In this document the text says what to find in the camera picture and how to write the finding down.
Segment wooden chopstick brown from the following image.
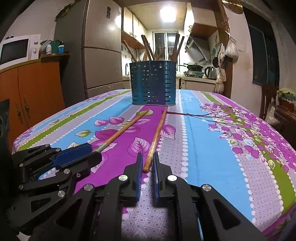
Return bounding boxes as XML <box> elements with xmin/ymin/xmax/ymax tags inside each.
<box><xmin>142</xmin><ymin>107</ymin><xmax>168</xmax><ymax>173</ymax></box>
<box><xmin>171</xmin><ymin>34</ymin><xmax>180</xmax><ymax>61</ymax></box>

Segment wooden chopstick patterned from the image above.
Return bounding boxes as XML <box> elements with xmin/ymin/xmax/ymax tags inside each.
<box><xmin>95</xmin><ymin>109</ymin><xmax>150</xmax><ymax>153</ymax></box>
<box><xmin>156</xmin><ymin>47</ymin><xmax>165</xmax><ymax>60</ymax></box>

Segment light wooden chopstick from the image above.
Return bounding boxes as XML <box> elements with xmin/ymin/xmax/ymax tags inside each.
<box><xmin>142</xmin><ymin>50</ymin><xmax>148</xmax><ymax>61</ymax></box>
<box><xmin>175</xmin><ymin>36</ymin><xmax>185</xmax><ymax>61</ymax></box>

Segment dark wooden chopstick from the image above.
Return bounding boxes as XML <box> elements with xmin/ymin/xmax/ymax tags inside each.
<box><xmin>144</xmin><ymin>35</ymin><xmax>155</xmax><ymax>61</ymax></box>

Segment kitchen window with bars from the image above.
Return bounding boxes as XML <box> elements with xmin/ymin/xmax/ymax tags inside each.
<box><xmin>152</xmin><ymin>31</ymin><xmax>179</xmax><ymax>60</ymax></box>

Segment orange wooden cabinet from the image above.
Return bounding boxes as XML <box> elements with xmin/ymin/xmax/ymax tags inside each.
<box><xmin>1</xmin><ymin>54</ymin><xmax>70</xmax><ymax>149</ymax></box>

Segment blue perforated utensil holder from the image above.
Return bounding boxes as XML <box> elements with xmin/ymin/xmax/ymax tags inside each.
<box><xmin>129</xmin><ymin>60</ymin><xmax>176</xmax><ymax>106</ymax></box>

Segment colourful floral tablecloth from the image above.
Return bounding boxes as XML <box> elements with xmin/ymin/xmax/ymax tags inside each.
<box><xmin>13</xmin><ymin>90</ymin><xmax>295</xmax><ymax>240</ymax></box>

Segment white medicine bottle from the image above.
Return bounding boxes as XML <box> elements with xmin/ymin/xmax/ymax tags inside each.
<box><xmin>46</xmin><ymin>44</ymin><xmax>52</xmax><ymax>55</ymax></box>

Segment black wok on stove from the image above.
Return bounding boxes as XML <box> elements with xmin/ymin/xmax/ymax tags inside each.
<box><xmin>180</xmin><ymin>63</ymin><xmax>203</xmax><ymax>72</ymax></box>

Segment green cup on cabinet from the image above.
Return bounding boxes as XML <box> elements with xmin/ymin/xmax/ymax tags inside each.
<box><xmin>50</xmin><ymin>41</ymin><xmax>61</xmax><ymax>54</ymax></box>

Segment stainless electric kettle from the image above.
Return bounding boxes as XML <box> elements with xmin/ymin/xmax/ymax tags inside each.
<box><xmin>204</xmin><ymin>66</ymin><xmax>217</xmax><ymax>80</ymax></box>

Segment white microwave oven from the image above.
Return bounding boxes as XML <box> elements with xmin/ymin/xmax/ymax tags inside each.
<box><xmin>1</xmin><ymin>34</ymin><xmax>41</xmax><ymax>70</ymax></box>

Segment silver three-door refrigerator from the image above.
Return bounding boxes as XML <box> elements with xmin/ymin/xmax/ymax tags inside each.
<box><xmin>54</xmin><ymin>0</ymin><xmax>123</xmax><ymax>106</ymax></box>

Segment steel range hood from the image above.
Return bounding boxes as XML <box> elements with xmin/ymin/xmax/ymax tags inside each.
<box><xmin>186</xmin><ymin>36</ymin><xmax>211</xmax><ymax>63</ymax></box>

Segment dark wooden side table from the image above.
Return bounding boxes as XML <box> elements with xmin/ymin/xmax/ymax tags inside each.
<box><xmin>274</xmin><ymin>105</ymin><xmax>296</xmax><ymax>149</ymax></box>

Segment dark wooden chair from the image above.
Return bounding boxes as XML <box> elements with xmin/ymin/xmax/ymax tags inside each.
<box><xmin>259</xmin><ymin>84</ymin><xmax>278</xmax><ymax>120</ymax></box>

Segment white hanging plastic bag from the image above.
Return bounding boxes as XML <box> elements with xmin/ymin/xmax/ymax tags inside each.
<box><xmin>225</xmin><ymin>38</ymin><xmax>239</xmax><ymax>59</ymax></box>

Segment upper wall cabinets left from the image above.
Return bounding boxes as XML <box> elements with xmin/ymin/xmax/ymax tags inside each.
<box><xmin>121</xmin><ymin>7</ymin><xmax>147</xmax><ymax>49</ymax></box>

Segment round brass wall plate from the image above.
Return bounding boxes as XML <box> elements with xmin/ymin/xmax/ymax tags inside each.
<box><xmin>222</xmin><ymin>0</ymin><xmax>243</xmax><ymax>15</ymax></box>

